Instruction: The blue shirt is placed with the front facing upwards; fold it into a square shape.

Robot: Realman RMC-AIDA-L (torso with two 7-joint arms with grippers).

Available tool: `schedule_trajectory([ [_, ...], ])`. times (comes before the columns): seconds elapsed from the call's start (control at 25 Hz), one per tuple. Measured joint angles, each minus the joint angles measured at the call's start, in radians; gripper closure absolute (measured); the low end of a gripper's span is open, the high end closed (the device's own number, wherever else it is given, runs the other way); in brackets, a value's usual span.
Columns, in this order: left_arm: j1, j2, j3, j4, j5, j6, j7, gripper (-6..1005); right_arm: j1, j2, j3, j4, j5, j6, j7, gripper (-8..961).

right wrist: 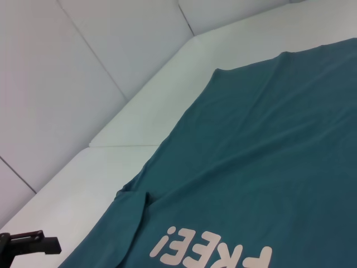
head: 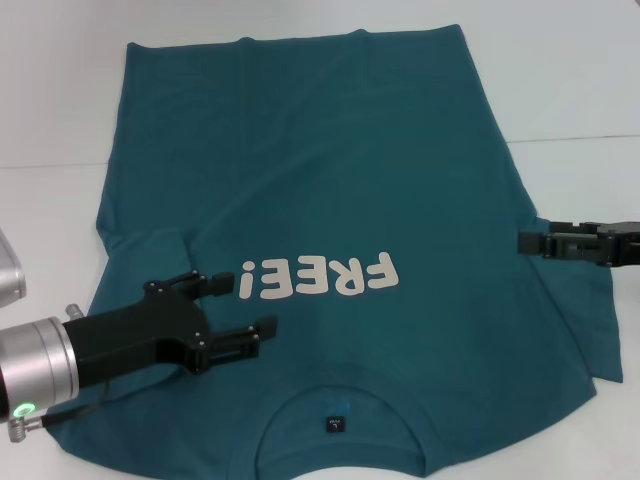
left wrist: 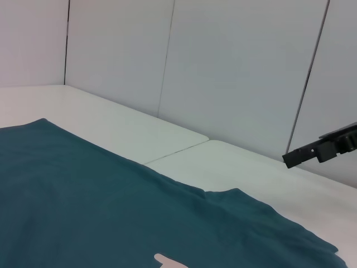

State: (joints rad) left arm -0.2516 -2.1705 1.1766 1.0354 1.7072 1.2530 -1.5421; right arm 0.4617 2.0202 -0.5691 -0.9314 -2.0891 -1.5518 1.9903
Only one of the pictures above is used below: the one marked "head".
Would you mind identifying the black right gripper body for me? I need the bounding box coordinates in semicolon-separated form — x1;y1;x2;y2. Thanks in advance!
593;218;640;272

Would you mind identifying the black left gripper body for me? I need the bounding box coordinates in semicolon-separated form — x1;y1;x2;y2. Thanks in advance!
61;279;215;390

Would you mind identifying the teal t-shirt with FREE print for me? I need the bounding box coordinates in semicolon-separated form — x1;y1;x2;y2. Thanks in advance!
47;22;626;480

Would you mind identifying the left arm cable with plug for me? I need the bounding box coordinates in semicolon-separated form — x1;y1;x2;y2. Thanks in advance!
7;382;112;444

